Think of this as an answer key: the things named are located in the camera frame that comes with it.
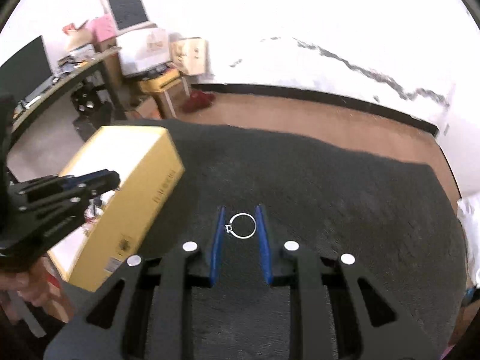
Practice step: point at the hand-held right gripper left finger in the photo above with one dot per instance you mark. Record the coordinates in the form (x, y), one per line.
(217, 247)

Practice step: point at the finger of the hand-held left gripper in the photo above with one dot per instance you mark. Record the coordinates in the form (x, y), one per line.
(63, 202)
(101, 178)

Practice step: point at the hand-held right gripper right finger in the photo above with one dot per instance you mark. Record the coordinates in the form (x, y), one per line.
(262, 247)

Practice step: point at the person's left hand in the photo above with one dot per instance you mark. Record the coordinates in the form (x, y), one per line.
(18, 281)

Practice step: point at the black speaker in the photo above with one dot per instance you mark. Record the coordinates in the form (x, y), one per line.
(88, 99)

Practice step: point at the dark patterned mat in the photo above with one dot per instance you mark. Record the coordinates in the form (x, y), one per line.
(337, 202)

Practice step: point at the brown cardboard box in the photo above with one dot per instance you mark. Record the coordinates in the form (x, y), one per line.
(168, 99)

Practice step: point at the dark desk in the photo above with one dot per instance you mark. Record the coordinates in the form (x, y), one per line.
(75, 75)

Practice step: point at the yellow and black box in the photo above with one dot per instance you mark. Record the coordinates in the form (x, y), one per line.
(161, 82)

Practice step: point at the red cloth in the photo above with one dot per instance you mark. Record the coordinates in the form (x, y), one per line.
(197, 101)

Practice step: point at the white gift bag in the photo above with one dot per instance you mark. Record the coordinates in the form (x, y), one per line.
(142, 52)

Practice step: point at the black monitor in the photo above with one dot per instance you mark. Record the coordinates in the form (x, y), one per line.
(22, 71)

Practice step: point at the tan paper bag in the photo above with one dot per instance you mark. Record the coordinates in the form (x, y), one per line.
(78, 37)

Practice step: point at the pink box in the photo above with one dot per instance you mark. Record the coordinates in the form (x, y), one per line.
(105, 28)

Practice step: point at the brown gift bag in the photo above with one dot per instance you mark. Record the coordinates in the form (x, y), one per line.
(191, 54)

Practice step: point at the white framed dark board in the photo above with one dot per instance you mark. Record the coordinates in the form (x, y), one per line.
(125, 7)

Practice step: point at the white printed plastic bag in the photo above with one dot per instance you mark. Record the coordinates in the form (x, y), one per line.
(470, 217)

